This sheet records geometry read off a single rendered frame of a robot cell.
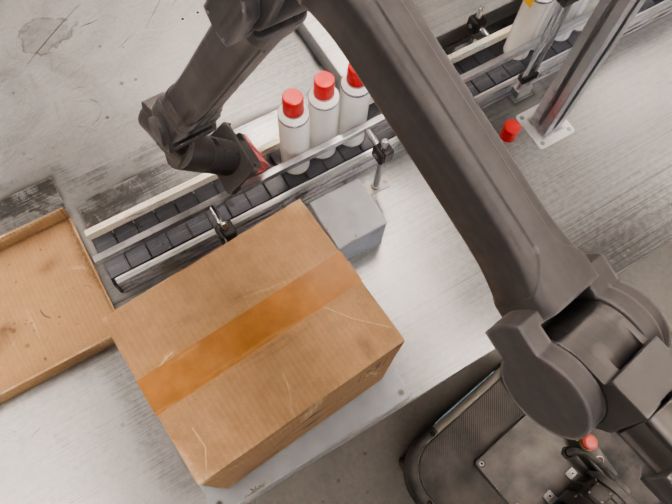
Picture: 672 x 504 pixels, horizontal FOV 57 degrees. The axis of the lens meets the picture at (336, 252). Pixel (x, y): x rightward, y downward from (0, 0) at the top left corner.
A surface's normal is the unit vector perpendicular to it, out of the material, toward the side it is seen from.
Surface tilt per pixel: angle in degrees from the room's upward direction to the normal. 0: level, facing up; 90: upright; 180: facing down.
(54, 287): 0
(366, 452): 0
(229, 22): 80
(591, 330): 24
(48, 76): 0
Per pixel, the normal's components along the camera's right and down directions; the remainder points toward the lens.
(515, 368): -0.76, 0.50
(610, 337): 0.14, -0.50
